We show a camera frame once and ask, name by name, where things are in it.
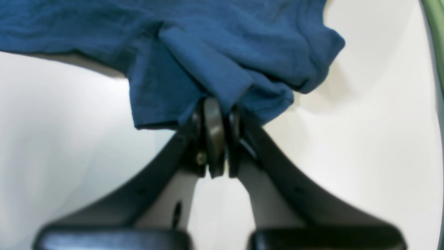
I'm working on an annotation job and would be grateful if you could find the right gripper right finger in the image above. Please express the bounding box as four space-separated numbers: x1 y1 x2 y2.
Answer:
227 107 408 250

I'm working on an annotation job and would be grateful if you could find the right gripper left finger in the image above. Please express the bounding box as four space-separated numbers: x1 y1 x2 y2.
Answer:
33 98 225 250

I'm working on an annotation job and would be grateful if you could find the dark blue t-shirt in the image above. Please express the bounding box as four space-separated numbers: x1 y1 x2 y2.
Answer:
0 0 345 129

